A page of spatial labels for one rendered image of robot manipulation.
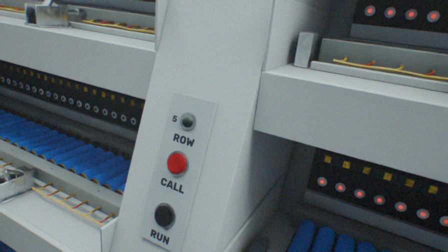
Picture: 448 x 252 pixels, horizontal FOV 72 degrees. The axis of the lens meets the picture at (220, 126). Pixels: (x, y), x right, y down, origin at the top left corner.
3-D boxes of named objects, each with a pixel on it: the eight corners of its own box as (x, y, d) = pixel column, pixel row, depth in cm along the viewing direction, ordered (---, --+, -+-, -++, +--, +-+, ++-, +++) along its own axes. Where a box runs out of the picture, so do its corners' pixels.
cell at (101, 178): (136, 173, 44) (99, 193, 38) (126, 169, 44) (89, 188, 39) (136, 161, 43) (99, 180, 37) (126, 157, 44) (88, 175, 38)
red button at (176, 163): (181, 177, 23) (186, 156, 23) (164, 170, 24) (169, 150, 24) (187, 175, 24) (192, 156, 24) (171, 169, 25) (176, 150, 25)
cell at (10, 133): (44, 135, 52) (3, 147, 46) (37, 132, 53) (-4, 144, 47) (43, 125, 51) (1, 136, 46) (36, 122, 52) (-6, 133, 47)
